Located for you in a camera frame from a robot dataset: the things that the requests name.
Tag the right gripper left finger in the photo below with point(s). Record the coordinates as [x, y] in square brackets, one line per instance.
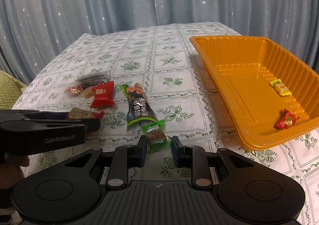
[124, 158]

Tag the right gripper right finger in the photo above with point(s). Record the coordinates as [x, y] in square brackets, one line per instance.
[194, 158]

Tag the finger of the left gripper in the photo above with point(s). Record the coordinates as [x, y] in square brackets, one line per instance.
[48, 128]
[15, 114]

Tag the red snack packet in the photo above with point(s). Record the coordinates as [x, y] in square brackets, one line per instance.
[81, 114]
[103, 95]

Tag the dark red candy wrapper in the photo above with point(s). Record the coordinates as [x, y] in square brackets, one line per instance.
[73, 90]

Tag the small green snack packet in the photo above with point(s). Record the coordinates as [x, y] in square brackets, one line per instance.
[156, 137]

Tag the long green snack packet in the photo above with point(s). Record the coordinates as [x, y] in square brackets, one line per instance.
[139, 108]

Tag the person's left hand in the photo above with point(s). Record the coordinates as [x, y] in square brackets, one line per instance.
[11, 172]

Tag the green zigzag cushion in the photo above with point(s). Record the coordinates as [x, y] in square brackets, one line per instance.
[11, 90]

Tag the small tan candy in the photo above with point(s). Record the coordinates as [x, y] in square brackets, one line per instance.
[87, 93]

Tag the dark clear snack packet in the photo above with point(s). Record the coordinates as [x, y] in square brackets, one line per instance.
[92, 79]

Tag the floral plastic tablecloth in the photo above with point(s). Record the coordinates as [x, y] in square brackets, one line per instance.
[164, 62]

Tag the orange plastic tray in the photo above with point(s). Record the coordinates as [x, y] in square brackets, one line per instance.
[241, 69]

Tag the red orange candy in tray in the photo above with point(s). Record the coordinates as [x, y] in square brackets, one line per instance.
[288, 120]

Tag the blue star curtain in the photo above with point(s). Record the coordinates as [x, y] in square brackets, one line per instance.
[33, 32]

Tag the yellow candy in tray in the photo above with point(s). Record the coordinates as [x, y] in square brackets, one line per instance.
[280, 87]

